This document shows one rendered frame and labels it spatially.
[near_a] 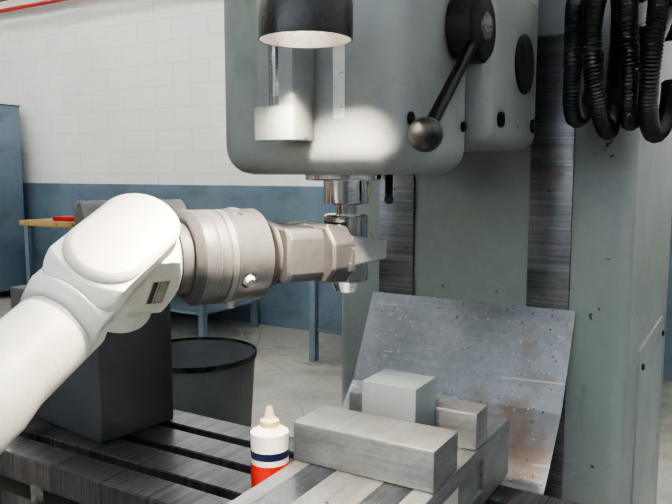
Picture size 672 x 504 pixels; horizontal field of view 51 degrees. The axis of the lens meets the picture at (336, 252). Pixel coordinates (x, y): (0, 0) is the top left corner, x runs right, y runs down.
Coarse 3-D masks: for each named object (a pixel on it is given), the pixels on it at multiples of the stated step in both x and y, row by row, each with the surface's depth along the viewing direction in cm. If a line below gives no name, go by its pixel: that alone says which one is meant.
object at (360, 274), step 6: (348, 228) 72; (354, 228) 72; (360, 228) 72; (366, 228) 73; (354, 234) 72; (360, 234) 72; (366, 234) 73; (360, 264) 73; (366, 264) 74; (360, 270) 73; (366, 270) 74; (354, 276) 72; (360, 276) 73; (366, 276) 74; (336, 282) 73; (342, 282) 72; (348, 282) 72; (354, 282) 73
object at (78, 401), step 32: (160, 320) 98; (96, 352) 91; (128, 352) 94; (160, 352) 98; (64, 384) 96; (96, 384) 91; (128, 384) 94; (160, 384) 99; (64, 416) 97; (96, 416) 92; (128, 416) 95; (160, 416) 99
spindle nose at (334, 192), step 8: (328, 184) 72; (336, 184) 71; (344, 184) 71; (352, 184) 71; (360, 184) 72; (368, 184) 73; (328, 192) 72; (336, 192) 71; (344, 192) 71; (352, 192) 71; (360, 192) 72; (328, 200) 72; (336, 200) 72; (344, 200) 71; (352, 200) 71; (360, 200) 72; (368, 200) 73
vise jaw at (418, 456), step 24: (336, 408) 73; (312, 432) 68; (336, 432) 67; (360, 432) 66; (384, 432) 66; (408, 432) 66; (432, 432) 66; (456, 432) 66; (312, 456) 68; (336, 456) 67; (360, 456) 66; (384, 456) 64; (408, 456) 63; (432, 456) 62; (456, 456) 67; (384, 480) 65; (408, 480) 63; (432, 480) 62
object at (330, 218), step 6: (324, 216) 73; (330, 216) 72; (336, 216) 72; (342, 216) 72; (348, 216) 72; (354, 216) 72; (360, 216) 72; (366, 216) 73; (324, 222) 73; (330, 222) 72; (336, 222) 72; (342, 222) 72; (348, 222) 72; (354, 222) 72; (360, 222) 72; (366, 222) 73
